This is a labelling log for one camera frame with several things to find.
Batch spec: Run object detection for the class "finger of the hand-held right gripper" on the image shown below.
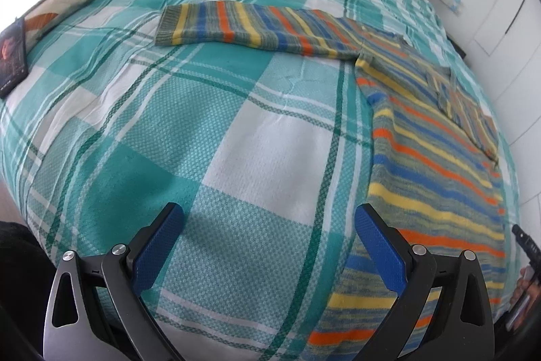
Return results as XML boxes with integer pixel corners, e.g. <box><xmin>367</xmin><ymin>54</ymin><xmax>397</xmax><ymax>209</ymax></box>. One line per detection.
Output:
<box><xmin>511</xmin><ymin>223</ymin><xmax>541</xmax><ymax>261</ymax></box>

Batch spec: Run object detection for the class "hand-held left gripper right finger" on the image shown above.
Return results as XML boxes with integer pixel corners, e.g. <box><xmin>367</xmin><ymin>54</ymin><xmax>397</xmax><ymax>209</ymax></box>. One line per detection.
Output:
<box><xmin>354</xmin><ymin>204</ymin><xmax>496</xmax><ymax>361</ymax></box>

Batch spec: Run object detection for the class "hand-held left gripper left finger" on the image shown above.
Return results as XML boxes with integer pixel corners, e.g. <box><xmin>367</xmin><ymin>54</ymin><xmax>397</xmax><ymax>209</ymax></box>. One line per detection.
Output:
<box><xmin>42</xmin><ymin>202</ymin><xmax>187</xmax><ymax>361</ymax></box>

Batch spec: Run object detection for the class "striped knit sweater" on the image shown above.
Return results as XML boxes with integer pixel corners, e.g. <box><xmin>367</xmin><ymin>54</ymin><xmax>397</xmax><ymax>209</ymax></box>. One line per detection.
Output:
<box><xmin>154</xmin><ymin>1</ymin><xmax>510</xmax><ymax>357</ymax></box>

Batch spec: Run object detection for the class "person's right hand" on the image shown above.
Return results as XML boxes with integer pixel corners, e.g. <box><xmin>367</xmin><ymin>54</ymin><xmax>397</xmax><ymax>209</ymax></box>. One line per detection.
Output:
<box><xmin>508</xmin><ymin>266</ymin><xmax>541</xmax><ymax>330</ymax></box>

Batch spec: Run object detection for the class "teal plaid blanket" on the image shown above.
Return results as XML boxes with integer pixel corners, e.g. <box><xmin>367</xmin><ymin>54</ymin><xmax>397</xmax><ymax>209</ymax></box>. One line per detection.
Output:
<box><xmin>0</xmin><ymin>0</ymin><xmax>522</xmax><ymax>357</ymax></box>

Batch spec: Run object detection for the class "white wardrobe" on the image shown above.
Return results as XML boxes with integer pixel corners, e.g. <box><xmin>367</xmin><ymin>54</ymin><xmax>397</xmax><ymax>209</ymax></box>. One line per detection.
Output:
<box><xmin>461</xmin><ymin>0</ymin><xmax>541</xmax><ymax>218</ymax></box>

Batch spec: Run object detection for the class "black wardrobe handle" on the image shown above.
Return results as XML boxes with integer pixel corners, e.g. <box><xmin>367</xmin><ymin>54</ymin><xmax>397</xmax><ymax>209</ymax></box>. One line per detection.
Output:
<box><xmin>505</xmin><ymin>0</ymin><xmax>527</xmax><ymax>34</ymax></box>

